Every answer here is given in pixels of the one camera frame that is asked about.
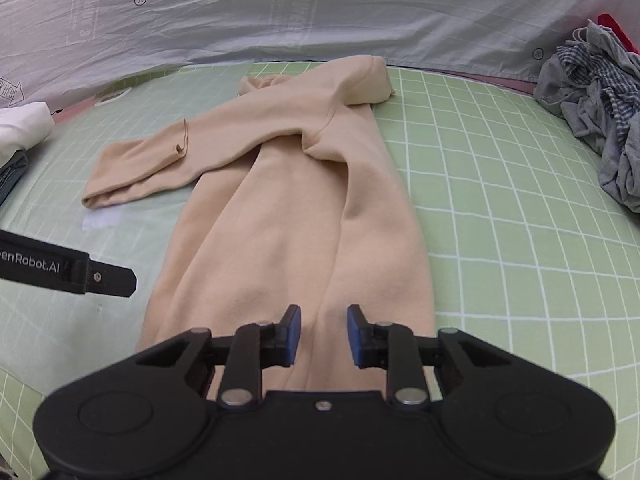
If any peach long-sleeve sweater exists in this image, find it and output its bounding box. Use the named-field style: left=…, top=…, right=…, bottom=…
left=82, top=55, right=435, bottom=391

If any dark grey folded garment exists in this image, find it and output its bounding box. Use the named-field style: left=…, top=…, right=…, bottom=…
left=0, top=150, right=29, bottom=204

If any white folded garment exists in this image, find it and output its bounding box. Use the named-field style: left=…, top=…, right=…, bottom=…
left=0, top=102, right=54, bottom=165

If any green grid bed sheet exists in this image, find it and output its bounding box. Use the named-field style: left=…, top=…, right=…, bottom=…
left=1, top=63, right=639, bottom=479

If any grey carrot-print quilt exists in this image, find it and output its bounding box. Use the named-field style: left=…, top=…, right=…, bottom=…
left=1, top=0, right=639, bottom=107

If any pink under sheet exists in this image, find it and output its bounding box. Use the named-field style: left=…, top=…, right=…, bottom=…
left=387, top=63, right=538, bottom=96

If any grey crumpled t-shirt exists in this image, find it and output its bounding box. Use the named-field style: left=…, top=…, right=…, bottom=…
left=534, top=21, right=639, bottom=214

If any blue checkered shirt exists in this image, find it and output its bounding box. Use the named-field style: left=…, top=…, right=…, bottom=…
left=556, top=44, right=639, bottom=144

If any red garment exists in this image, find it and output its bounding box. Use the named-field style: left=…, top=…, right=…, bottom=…
left=597, top=13, right=639, bottom=54

